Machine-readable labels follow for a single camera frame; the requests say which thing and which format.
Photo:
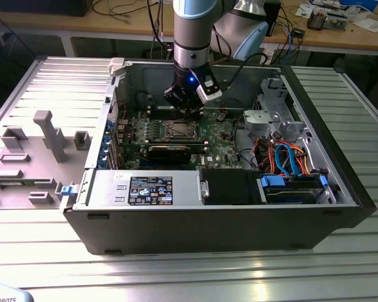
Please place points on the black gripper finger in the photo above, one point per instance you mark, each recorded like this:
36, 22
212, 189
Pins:
198, 102
173, 96

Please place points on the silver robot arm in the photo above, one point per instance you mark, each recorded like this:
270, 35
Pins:
192, 31

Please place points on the black RAM slot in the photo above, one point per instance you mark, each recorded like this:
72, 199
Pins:
156, 116
156, 113
156, 108

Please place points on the CPU socket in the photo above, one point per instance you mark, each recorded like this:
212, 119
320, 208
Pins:
167, 137

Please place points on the finned CPU cooler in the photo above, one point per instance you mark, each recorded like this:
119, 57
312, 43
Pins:
316, 20

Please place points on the round coin battery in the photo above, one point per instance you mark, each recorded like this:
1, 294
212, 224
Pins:
220, 117

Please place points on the green motherboard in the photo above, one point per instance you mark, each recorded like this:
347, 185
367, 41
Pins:
220, 148

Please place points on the black graphics card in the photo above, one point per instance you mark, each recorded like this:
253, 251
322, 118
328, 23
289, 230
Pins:
168, 154

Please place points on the silver metal drive cage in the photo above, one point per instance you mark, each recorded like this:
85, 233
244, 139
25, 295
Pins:
258, 119

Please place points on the pale grey case latch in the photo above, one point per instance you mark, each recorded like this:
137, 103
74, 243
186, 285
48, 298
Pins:
116, 66

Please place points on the white paper tag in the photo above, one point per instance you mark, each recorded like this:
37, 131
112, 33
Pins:
270, 57

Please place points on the wooden workbench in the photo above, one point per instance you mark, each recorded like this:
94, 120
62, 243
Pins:
119, 26

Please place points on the blue disk carrier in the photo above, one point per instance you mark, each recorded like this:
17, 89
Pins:
272, 182

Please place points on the silver power supply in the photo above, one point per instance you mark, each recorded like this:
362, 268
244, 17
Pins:
107, 188

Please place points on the small black box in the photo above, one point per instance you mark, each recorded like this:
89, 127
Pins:
299, 33

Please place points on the black and grey PC case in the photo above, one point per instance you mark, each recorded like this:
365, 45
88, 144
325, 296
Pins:
208, 229

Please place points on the hard disk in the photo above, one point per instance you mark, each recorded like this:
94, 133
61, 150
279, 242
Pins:
289, 197

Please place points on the blue plastic clip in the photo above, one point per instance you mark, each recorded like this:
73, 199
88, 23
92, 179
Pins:
67, 191

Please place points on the grey parts rack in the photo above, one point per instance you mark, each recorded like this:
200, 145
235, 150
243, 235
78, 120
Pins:
34, 163

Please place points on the large black box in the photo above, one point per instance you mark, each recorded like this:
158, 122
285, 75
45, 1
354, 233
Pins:
41, 7

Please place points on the small metal device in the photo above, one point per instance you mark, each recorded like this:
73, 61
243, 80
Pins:
337, 22

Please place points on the white papers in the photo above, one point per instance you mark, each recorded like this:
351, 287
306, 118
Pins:
370, 25

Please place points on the blue box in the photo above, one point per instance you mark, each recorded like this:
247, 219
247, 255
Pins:
362, 3

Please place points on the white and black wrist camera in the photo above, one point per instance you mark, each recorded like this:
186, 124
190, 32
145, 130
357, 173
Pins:
209, 91

